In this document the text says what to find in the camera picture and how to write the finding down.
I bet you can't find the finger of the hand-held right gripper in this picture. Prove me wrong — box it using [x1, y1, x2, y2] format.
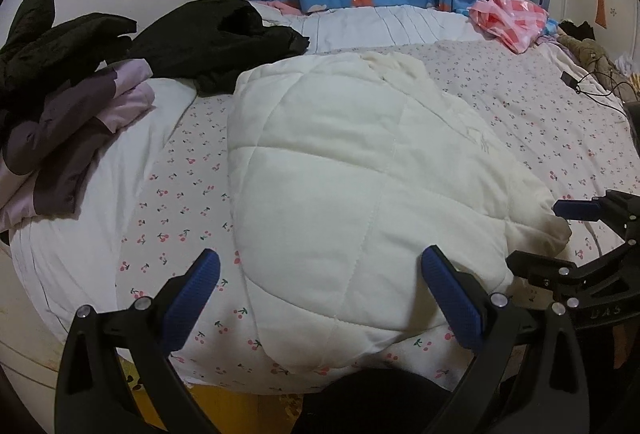
[553, 189, 640, 245]
[505, 239, 640, 310]

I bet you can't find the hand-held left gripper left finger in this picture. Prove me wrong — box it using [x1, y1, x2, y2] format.
[54, 248, 222, 434]

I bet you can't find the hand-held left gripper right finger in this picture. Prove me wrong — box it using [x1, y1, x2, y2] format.
[420, 244, 601, 434]

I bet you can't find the white quilted blanket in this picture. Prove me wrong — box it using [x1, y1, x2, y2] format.
[226, 52, 573, 372]

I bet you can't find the brown clothes pile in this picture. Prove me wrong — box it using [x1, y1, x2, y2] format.
[555, 19, 640, 90]

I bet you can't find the cherry print bed sheet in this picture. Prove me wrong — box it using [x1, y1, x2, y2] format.
[115, 39, 640, 390]

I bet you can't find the white duvet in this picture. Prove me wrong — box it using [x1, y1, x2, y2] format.
[10, 4, 501, 355]

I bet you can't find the pink checked cloth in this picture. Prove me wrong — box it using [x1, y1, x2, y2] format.
[467, 0, 551, 55]

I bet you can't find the purple jacket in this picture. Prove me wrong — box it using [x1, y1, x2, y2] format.
[0, 59, 156, 235]

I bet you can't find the black puffer jacket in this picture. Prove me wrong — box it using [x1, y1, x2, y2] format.
[0, 0, 138, 115]

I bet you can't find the black cable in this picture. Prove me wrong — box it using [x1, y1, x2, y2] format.
[575, 69, 632, 113]

